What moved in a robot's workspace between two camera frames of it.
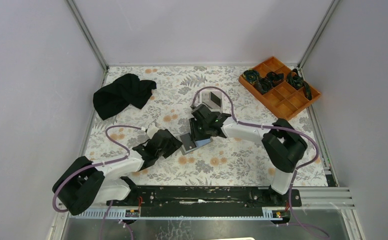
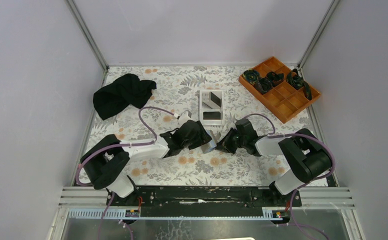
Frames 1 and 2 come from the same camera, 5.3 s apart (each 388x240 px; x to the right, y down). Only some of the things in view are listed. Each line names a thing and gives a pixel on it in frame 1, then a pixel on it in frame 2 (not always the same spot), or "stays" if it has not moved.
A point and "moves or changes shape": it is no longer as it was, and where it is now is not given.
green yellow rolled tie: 252,76 stays
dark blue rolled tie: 264,85 stays
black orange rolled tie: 295,80 stays
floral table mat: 203,125 stays
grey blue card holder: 198,143 moves or changes shape
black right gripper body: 199,130 to 241,141
